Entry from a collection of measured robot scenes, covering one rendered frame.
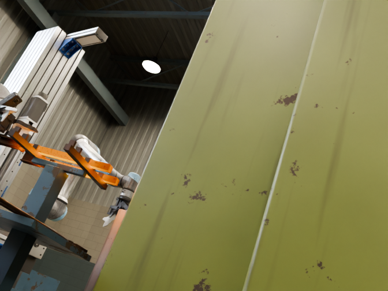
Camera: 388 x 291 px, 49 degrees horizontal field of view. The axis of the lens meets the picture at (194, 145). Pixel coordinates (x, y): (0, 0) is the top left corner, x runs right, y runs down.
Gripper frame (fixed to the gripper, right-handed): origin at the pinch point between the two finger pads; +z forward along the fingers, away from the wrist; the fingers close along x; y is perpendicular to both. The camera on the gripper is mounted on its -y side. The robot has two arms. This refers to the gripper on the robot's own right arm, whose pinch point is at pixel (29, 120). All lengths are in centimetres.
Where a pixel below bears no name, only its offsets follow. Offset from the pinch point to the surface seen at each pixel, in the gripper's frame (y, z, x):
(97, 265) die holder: 37, 37, -27
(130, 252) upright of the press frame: 32, 59, 3
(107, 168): 9.7, 39.0, 1.5
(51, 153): 10.1, 16.9, 1.6
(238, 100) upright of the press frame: -24, 73, 5
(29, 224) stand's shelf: 37, 36, 20
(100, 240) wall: -88, -411, -916
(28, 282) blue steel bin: 61, -257, -454
